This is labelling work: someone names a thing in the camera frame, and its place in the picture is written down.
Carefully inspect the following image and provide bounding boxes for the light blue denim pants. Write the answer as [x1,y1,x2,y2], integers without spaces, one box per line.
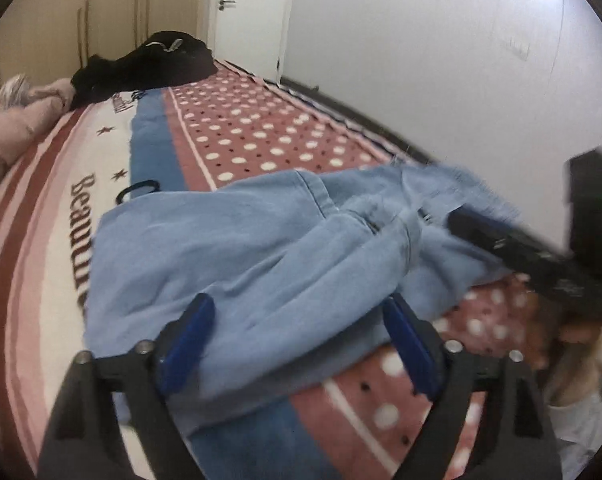
[84,165,518,434]

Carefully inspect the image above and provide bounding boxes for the black clothing pile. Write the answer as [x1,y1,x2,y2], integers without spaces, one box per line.
[71,30,217,110]

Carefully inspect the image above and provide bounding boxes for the pink crumpled duvet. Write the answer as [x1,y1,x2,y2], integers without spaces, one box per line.
[0,74,76,182]

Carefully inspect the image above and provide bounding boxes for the pink patterned bed blanket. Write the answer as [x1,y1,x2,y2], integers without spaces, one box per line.
[0,63,537,479]

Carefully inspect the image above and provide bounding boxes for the beige wardrobe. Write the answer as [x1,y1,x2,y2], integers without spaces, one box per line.
[0,0,200,89]

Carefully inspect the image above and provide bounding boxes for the white door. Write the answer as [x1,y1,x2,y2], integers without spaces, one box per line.
[209,0,291,81]

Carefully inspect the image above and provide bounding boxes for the person's right hand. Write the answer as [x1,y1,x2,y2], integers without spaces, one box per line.
[554,313,602,346]

